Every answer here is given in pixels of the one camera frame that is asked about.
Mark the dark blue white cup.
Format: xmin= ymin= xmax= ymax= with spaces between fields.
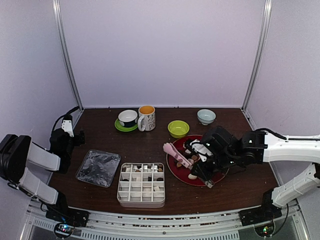
xmin=118 ymin=109 xmax=138 ymax=128

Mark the white floral mug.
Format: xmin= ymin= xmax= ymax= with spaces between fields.
xmin=137 ymin=105 xmax=156 ymax=132

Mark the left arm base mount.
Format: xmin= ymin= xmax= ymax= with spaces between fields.
xmin=43 ymin=193 xmax=90 ymax=240

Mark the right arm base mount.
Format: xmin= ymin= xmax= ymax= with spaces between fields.
xmin=239 ymin=189 xmax=282 ymax=239

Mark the tin lid with rabbit picture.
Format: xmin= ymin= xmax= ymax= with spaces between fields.
xmin=75 ymin=149 xmax=121 ymax=188

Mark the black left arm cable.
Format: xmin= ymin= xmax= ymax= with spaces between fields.
xmin=52 ymin=106 xmax=81 ymax=133

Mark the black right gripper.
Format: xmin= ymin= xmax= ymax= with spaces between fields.
xmin=190 ymin=152 xmax=238 ymax=183

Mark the pale blue bowl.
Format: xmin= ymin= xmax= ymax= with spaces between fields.
xmin=197 ymin=109 xmax=216 ymax=126

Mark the pink plastic scoop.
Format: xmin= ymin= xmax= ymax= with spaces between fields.
xmin=163 ymin=142 xmax=193 ymax=170

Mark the aluminium frame post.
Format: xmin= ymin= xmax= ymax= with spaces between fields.
xmin=241 ymin=0 xmax=273 ymax=113
xmin=52 ymin=0 xmax=84 ymax=111

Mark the front aluminium rail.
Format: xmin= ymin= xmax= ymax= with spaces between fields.
xmin=17 ymin=199 xmax=312 ymax=240

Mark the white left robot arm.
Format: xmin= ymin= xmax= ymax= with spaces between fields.
xmin=0 ymin=108 xmax=85 ymax=222

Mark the lime green bowl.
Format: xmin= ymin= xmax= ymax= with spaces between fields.
xmin=167 ymin=120 xmax=190 ymax=139

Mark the right aluminium frame post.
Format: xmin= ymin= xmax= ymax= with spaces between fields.
xmin=241 ymin=0 xmax=273 ymax=113

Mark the silver compartment tin box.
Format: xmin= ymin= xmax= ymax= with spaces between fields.
xmin=117 ymin=162 xmax=166 ymax=208

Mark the green saucer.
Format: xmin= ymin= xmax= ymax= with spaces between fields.
xmin=114 ymin=118 xmax=140 ymax=132

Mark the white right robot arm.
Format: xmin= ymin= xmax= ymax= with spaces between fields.
xmin=184 ymin=126 xmax=320 ymax=221

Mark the white round button chocolate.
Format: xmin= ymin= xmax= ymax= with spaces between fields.
xmin=188 ymin=174 xmax=198 ymax=180

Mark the left aluminium frame post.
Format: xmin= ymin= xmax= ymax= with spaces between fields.
xmin=52 ymin=0 xmax=84 ymax=111

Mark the red round tray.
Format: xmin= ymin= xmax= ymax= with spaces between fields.
xmin=166 ymin=134 xmax=229 ymax=187

